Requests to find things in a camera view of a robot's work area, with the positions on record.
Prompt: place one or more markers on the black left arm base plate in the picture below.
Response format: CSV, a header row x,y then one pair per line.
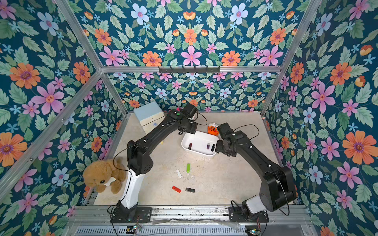
x,y
136,214

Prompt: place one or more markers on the brown teddy bear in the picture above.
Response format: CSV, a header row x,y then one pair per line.
x,y
102,174

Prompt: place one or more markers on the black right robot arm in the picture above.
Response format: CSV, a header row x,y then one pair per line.
x,y
277,183

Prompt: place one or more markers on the orange tiger toy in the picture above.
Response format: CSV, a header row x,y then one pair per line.
x,y
212,129

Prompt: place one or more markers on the white storage box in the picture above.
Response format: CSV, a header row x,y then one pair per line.
x,y
199,141

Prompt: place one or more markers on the black silver usb drive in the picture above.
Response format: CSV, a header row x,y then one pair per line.
x,y
191,190

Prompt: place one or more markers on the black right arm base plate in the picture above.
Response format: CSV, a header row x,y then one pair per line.
x,y
236,215

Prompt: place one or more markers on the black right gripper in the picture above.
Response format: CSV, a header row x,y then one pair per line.
x,y
221,146

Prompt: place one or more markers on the black wall hook rail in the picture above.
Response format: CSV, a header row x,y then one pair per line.
x,y
189,69

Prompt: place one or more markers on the white usb drive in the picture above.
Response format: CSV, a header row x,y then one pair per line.
x,y
179,173

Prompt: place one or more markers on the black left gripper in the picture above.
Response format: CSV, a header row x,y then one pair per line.
x,y
193,130

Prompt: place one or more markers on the light blue drawer cabinet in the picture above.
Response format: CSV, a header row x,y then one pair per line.
x,y
149,116

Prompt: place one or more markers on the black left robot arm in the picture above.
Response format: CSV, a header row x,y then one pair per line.
x,y
139,154

